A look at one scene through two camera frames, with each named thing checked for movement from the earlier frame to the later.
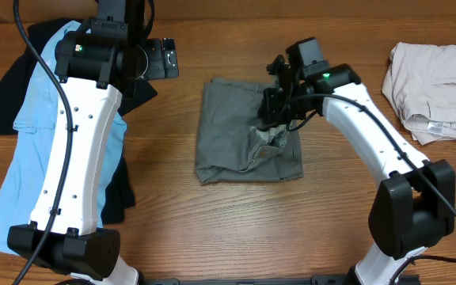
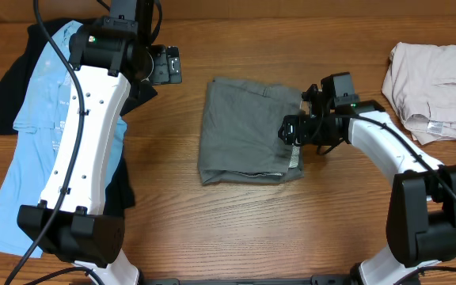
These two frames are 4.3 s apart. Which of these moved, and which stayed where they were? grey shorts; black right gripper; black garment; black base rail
Moved: black right gripper
Stayed: grey shorts; black garment; black base rail
